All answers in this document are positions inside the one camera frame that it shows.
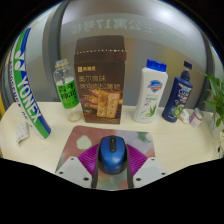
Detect green potted plant white pot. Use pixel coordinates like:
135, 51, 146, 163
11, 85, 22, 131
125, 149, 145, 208
199, 71, 224, 158

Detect small white jar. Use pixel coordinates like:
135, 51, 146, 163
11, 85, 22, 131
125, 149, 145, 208
188, 107, 205, 128

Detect white lotion bottle blue cap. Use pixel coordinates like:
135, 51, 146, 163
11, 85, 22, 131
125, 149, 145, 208
132, 59, 169, 124

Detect crumpled white tissue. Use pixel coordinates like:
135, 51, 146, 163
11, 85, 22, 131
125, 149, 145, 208
178, 108, 191, 124

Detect blue and black computer mouse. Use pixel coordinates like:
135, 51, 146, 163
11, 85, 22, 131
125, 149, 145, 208
97, 135, 129, 175

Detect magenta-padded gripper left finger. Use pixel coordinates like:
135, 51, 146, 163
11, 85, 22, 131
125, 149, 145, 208
54, 143, 101, 190

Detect dark blue shampoo bottle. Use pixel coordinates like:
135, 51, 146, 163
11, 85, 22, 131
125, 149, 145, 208
161, 60, 194, 124

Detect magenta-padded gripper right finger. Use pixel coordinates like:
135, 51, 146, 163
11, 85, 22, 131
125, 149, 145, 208
125, 143, 167, 190

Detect white and green shuttlecock tube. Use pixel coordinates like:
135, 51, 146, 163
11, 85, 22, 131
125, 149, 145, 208
8, 27, 52, 140

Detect clear bottle with green label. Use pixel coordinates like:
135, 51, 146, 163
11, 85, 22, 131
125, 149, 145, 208
53, 58, 84, 123

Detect floral pastel mouse pad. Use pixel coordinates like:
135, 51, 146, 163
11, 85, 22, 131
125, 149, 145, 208
54, 125, 156, 191

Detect brown cracker box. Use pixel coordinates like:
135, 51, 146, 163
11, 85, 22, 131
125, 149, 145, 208
73, 35, 128, 125

